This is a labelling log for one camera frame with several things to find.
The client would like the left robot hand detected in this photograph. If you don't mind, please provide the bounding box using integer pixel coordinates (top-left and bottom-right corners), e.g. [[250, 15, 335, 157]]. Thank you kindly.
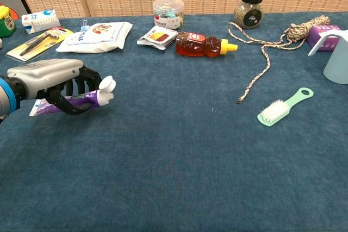
[[7, 58, 103, 116]]

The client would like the purple toothpaste tube white cap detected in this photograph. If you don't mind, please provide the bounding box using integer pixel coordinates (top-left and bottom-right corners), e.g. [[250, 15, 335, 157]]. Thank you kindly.
[[28, 76, 117, 117]]

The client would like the yellow green container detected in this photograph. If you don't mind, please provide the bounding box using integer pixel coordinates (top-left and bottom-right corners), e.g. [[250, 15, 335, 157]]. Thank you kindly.
[[0, 5, 17, 39]]

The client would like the dark round jar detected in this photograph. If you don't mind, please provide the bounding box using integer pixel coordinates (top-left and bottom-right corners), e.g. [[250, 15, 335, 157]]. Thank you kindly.
[[233, 0, 265, 29]]

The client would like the razor in yellow blister pack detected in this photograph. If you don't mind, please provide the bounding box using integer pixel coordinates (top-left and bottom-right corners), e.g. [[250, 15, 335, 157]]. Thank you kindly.
[[5, 27, 74, 63]]

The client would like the white blue milk carton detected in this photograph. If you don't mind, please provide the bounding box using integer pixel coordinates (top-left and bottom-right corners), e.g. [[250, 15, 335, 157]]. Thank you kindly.
[[21, 8, 61, 34]]

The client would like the white printed bag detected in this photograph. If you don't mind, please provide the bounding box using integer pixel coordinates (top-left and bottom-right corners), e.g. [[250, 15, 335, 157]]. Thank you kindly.
[[55, 21, 133, 54]]

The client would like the white snack packet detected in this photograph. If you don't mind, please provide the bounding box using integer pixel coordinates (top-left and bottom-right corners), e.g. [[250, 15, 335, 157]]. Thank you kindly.
[[136, 24, 179, 51]]

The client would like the clear plastic jar of clips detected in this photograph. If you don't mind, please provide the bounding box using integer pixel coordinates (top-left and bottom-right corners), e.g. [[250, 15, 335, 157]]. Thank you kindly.
[[152, 0, 185, 30]]

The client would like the blue table cloth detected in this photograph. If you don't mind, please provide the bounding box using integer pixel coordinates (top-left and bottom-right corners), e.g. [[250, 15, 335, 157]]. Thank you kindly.
[[0, 11, 348, 232]]

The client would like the honey bear bottle yellow cap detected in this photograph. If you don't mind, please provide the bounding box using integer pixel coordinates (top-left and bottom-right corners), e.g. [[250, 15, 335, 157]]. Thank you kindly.
[[175, 32, 239, 58]]

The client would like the green scrub brush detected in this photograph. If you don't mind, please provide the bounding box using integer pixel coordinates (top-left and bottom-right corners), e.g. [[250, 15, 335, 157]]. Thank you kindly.
[[257, 87, 315, 128]]

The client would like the purple box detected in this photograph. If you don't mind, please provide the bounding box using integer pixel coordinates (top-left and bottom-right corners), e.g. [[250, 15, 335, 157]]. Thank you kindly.
[[306, 24, 342, 52]]

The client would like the braided rope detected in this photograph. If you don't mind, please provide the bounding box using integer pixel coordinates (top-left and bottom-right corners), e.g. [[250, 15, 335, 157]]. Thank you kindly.
[[227, 15, 331, 104]]

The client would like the light blue cup with handle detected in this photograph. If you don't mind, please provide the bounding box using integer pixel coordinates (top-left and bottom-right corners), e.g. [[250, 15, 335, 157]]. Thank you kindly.
[[307, 29, 348, 85]]

